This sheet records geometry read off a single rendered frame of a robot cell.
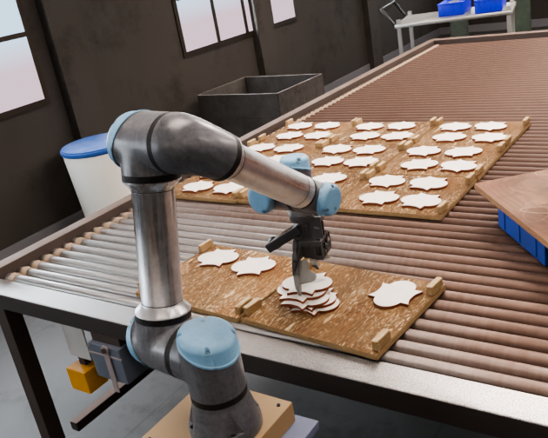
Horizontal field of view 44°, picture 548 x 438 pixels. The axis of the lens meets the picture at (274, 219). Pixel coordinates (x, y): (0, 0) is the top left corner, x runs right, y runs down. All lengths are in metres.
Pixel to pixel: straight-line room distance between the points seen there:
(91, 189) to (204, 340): 3.91
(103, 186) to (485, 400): 4.04
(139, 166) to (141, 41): 4.99
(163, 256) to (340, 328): 0.52
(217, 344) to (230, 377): 0.07
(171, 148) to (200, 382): 0.45
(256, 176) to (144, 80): 4.97
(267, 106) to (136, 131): 4.78
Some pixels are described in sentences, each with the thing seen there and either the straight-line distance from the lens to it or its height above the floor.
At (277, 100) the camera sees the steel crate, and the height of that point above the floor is 0.61.
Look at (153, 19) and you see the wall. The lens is 6.40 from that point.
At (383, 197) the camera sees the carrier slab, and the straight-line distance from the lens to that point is 2.39.
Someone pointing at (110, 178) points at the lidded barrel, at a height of 0.47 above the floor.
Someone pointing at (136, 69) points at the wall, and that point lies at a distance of 6.18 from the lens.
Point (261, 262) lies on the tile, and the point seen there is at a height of 0.94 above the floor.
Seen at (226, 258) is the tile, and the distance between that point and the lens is 2.11.
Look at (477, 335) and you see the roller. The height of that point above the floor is 0.91.
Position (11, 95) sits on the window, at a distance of 5.34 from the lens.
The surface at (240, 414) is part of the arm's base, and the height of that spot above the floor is 0.98.
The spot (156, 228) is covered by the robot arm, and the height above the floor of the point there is 1.34.
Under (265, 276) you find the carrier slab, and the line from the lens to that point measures 1.97.
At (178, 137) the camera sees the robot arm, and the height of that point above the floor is 1.52.
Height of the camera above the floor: 1.80
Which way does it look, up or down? 21 degrees down
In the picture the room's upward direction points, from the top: 10 degrees counter-clockwise
